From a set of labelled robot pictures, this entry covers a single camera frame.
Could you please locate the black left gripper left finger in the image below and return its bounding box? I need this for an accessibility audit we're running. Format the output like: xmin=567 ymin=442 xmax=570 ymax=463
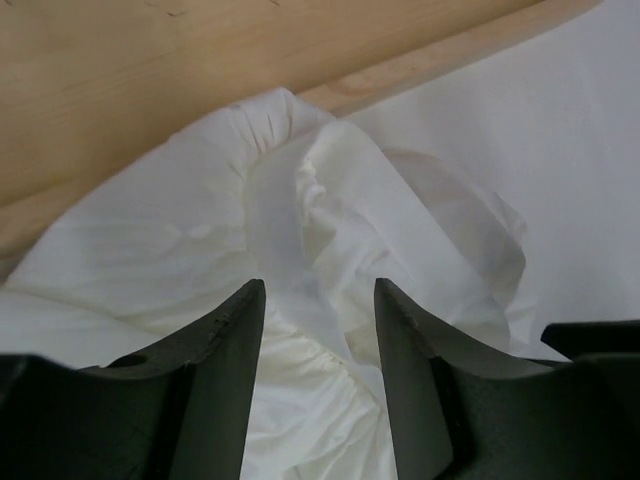
xmin=1 ymin=280 xmax=266 ymax=479

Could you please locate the wooden clothes rack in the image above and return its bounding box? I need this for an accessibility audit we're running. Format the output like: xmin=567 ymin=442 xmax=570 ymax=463
xmin=1 ymin=0 xmax=592 ymax=266

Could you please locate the white ruffled skirt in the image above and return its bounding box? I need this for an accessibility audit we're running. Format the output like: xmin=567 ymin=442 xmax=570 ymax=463
xmin=1 ymin=89 xmax=539 ymax=479

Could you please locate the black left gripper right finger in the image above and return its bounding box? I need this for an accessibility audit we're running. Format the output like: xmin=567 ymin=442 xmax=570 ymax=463
xmin=374 ymin=279 xmax=639 ymax=479

